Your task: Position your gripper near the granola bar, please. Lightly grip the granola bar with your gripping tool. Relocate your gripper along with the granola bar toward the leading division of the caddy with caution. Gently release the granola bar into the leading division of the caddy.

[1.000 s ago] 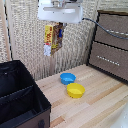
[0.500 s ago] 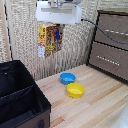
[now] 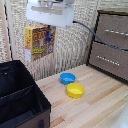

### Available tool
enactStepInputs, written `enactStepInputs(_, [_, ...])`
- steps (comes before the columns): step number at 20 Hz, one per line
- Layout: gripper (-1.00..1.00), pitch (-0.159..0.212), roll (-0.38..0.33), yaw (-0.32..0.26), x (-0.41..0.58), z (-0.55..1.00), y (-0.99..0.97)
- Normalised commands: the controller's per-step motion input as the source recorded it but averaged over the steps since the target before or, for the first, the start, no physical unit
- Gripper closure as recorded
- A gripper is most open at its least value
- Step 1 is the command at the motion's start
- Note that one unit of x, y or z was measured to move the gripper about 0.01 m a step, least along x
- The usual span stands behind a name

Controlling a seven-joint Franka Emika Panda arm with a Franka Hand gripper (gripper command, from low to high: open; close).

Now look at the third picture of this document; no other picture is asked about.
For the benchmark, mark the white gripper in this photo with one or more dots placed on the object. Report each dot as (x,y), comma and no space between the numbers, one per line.
(50,14)

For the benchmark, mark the granola bar box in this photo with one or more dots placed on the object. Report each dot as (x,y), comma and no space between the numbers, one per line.
(38,43)

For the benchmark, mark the beige woven curtain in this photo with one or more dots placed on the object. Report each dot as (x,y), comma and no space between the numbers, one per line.
(71,46)

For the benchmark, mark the blue bowl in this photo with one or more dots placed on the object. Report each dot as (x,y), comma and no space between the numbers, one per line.
(67,78)

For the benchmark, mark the yellow bowl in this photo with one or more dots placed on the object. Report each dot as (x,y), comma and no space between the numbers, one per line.
(75,90)

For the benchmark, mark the dark brown drawer cabinet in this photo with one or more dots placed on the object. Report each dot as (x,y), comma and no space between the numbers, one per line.
(110,46)

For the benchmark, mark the black fabric storage box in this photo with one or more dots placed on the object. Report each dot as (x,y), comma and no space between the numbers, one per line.
(20,96)

